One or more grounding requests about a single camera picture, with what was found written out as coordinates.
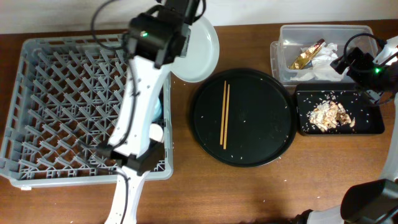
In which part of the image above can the pink plastic cup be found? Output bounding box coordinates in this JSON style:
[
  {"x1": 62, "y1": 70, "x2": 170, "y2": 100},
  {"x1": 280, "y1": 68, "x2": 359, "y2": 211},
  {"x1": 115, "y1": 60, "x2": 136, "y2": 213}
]
[{"x1": 149, "y1": 123, "x2": 164, "y2": 143}]

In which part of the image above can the wooden chopstick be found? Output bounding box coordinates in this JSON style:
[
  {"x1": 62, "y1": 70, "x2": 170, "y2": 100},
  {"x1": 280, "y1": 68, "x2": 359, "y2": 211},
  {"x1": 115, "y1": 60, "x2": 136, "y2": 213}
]
[
  {"x1": 223, "y1": 84, "x2": 230, "y2": 150},
  {"x1": 220, "y1": 81, "x2": 227, "y2": 145}
]

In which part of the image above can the grey round plate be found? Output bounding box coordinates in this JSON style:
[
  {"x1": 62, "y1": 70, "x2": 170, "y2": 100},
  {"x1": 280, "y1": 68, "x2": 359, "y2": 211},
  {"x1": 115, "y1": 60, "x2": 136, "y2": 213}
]
[{"x1": 171, "y1": 17, "x2": 220, "y2": 83}]

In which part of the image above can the gold foil wrapper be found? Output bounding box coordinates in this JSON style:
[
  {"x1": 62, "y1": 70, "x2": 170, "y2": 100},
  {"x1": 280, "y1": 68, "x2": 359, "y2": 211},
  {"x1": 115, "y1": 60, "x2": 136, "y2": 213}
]
[{"x1": 289, "y1": 39, "x2": 325, "y2": 70}]

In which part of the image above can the food scraps pile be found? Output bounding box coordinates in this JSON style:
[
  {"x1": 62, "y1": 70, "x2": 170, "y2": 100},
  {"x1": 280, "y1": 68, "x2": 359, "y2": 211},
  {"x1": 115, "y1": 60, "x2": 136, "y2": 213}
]
[{"x1": 307, "y1": 101, "x2": 356, "y2": 133}]

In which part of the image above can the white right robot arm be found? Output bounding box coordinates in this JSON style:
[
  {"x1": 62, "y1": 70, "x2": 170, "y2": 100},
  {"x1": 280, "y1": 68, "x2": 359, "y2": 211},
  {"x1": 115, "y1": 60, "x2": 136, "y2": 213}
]
[{"x1": 281, "y1": 102, "x2": 396, "y2": 217}]

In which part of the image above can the round black tray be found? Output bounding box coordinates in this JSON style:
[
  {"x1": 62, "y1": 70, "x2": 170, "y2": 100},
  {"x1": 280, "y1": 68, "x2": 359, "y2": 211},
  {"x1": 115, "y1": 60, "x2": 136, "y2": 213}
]
[{"x1": 189, "y1": 68, "x2": 297, "y2": 167}]

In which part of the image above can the light blue plastic cup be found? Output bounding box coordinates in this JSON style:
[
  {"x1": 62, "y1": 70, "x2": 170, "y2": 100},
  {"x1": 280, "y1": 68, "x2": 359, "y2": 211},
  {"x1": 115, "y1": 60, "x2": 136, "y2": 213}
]
[{"x1": 152, "y1": 98, "x2": 163, "y2": 123}]

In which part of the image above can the black rectangular tray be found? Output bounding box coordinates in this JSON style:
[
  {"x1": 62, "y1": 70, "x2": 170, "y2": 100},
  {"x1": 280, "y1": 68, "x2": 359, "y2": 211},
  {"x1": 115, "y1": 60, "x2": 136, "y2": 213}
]
[{"x1": 295, "y1": 83, "x2": 385, "y2": 136}]

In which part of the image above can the grey plastic dishwasher rack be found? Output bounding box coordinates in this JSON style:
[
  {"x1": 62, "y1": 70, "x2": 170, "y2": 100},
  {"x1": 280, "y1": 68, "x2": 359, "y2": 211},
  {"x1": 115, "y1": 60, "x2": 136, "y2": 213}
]
[{"x1": 0, "y1": 33, "x2": 174, "y2": 189}]

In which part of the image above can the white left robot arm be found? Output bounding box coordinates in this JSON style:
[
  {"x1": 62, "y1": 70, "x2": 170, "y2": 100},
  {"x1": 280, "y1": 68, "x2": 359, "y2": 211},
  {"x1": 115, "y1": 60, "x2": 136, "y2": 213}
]
[{"x1": 95, "y1": 0, "x2": 206, "y2": 223}]

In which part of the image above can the crumpled white tissue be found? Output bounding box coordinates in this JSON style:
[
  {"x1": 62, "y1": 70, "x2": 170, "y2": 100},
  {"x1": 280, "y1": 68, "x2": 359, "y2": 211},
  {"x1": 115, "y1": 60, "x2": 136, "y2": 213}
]
[{"x1": 290, "y1": 43, "x2": 348, "y2": 82}]

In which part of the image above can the clear plastic waste bin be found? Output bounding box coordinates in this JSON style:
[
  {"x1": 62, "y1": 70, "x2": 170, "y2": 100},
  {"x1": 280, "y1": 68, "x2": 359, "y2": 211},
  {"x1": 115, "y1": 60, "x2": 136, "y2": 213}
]
[{"x1": 271, "y1": 24, "x2": 373, "y2": 86}]

